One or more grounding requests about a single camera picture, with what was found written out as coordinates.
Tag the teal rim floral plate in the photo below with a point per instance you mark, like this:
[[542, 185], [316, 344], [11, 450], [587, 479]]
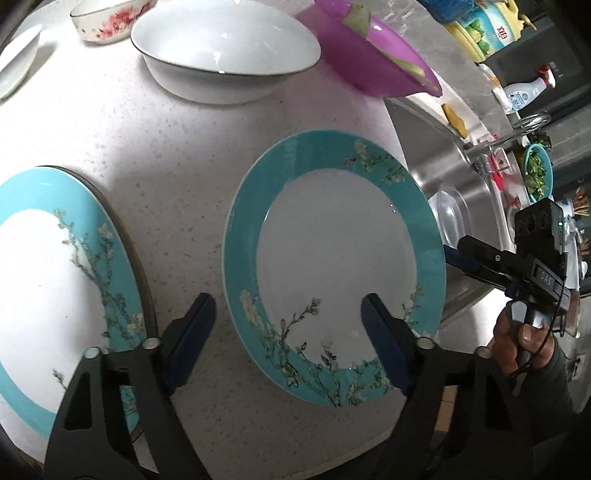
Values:
[[323, 219]]

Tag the purple plastic bowl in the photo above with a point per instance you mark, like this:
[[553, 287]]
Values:
[[357, 61]]

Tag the yellow sponge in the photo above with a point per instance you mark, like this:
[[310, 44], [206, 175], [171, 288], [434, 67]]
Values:
[[455, 121]]

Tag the black camera box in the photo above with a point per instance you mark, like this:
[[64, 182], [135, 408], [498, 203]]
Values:
[[540, 233]]

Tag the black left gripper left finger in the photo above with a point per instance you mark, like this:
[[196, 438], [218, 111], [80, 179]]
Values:
[[90, 437]]

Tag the white bowl red floral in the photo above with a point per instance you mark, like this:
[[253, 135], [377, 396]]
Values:
[[103, 22]]

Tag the person's right hand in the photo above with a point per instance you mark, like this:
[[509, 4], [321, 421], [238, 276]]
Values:
[[511, 338]]

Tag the large white serving bowl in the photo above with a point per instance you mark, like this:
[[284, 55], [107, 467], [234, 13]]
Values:
[[223, 52]]

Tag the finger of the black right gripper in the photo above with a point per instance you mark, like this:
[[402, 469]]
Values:
[[483, 262]]

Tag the chrome faucet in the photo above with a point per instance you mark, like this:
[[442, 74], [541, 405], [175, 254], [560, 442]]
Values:
[[520, 128]]

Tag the white spray bottle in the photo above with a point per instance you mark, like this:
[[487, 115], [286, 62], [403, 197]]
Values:
[[522, 94]]

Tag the yellow detergent bottle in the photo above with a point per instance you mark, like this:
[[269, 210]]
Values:
[[489, 27]]

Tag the white bowl dark rim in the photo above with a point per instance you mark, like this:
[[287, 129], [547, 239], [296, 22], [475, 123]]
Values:
[[17, 58]]

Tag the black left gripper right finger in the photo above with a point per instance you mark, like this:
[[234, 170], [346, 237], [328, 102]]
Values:
[[455, 410]]

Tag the blue utensil holder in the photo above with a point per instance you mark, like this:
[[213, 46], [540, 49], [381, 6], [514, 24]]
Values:
[[447, 11]]

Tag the stainless steel sink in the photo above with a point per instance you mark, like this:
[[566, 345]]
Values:
[[435, 156]]

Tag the grey gradient dinner plate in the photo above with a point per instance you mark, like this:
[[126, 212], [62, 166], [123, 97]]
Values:
[[104, 252]]

